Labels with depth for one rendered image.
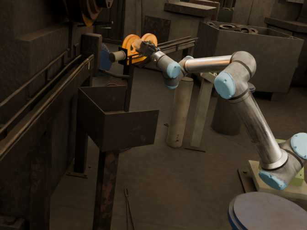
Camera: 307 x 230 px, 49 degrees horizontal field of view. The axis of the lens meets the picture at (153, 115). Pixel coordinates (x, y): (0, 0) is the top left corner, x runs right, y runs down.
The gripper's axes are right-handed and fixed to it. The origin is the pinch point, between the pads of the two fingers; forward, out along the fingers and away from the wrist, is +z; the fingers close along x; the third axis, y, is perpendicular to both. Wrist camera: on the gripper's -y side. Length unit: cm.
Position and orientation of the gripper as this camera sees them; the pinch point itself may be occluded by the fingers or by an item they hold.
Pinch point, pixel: (132, 44)
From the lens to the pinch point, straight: 215.8
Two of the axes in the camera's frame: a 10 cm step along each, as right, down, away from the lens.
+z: -6.9, -5.8, 4.3
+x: -6.3, 2.1, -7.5
